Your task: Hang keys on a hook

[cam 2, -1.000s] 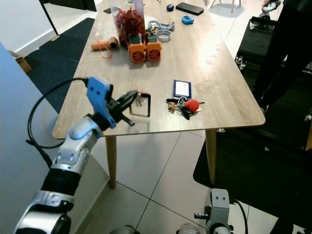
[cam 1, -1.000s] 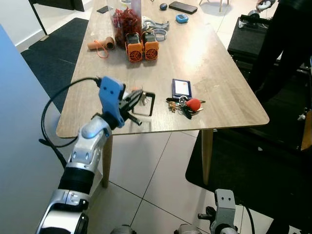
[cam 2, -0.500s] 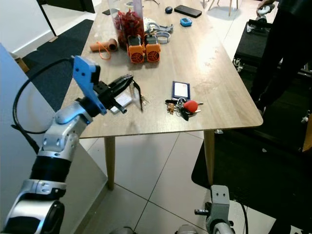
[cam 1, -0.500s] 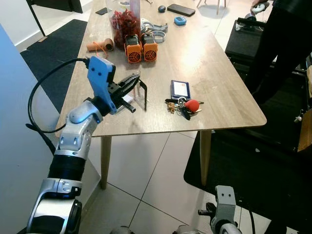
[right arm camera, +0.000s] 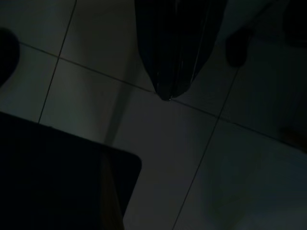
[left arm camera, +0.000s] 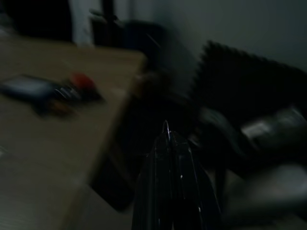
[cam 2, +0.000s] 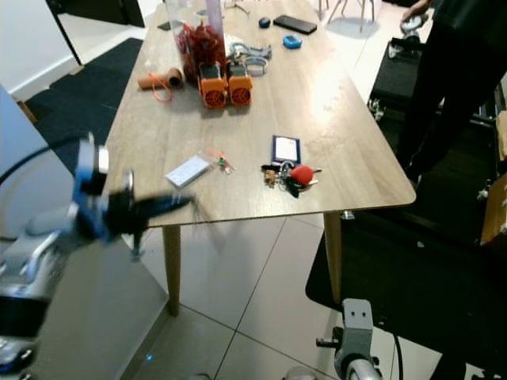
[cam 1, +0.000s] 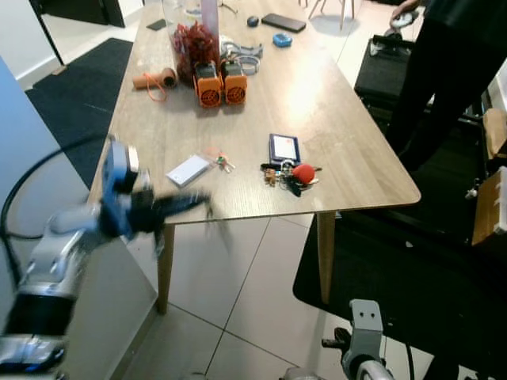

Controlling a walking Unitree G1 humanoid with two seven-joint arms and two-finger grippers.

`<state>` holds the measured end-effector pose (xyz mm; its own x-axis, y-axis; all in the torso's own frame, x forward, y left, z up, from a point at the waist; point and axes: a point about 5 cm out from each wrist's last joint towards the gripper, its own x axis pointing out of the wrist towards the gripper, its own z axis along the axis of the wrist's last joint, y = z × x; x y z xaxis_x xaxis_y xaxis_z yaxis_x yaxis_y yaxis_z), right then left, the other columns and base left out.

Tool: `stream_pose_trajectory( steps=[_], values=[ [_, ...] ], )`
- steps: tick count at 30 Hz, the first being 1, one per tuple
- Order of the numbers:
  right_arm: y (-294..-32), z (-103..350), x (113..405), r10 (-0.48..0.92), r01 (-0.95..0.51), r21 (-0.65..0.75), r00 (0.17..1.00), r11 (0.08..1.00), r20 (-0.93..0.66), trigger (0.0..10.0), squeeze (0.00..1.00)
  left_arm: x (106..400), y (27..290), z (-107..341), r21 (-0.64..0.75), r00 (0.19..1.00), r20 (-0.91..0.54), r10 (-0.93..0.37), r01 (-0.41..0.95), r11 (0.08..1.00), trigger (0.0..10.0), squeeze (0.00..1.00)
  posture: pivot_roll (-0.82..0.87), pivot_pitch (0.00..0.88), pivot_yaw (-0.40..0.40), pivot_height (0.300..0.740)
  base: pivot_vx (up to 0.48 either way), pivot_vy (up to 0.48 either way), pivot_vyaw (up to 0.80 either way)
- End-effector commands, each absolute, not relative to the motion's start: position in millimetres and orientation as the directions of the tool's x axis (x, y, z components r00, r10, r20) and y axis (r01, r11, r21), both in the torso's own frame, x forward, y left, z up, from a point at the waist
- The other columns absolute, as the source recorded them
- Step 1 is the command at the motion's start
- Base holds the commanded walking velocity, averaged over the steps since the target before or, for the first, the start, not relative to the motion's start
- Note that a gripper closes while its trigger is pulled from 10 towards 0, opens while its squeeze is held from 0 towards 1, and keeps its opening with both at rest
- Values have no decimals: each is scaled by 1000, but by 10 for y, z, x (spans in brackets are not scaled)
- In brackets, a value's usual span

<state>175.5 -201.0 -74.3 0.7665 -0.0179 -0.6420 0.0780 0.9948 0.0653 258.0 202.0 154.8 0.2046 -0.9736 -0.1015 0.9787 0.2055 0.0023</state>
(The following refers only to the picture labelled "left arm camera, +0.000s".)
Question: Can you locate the light wooden table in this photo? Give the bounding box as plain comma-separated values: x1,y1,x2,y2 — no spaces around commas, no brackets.
0,38,149,230

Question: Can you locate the small red round object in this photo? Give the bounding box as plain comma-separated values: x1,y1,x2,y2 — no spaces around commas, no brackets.
70,71,97,90

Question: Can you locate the black cabinet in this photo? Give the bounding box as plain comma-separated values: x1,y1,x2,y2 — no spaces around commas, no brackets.
89,9,169,73

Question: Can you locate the black key fob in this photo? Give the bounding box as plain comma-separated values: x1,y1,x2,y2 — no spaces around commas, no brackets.
54,81,106,107

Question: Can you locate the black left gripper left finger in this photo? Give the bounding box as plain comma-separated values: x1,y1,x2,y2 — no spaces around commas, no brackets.
131,132,174,230

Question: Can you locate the small orange object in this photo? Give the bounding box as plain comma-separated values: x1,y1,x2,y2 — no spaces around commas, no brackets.
47,99,74,116

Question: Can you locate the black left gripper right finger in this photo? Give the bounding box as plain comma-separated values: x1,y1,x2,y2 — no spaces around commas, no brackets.
169,132,223,230

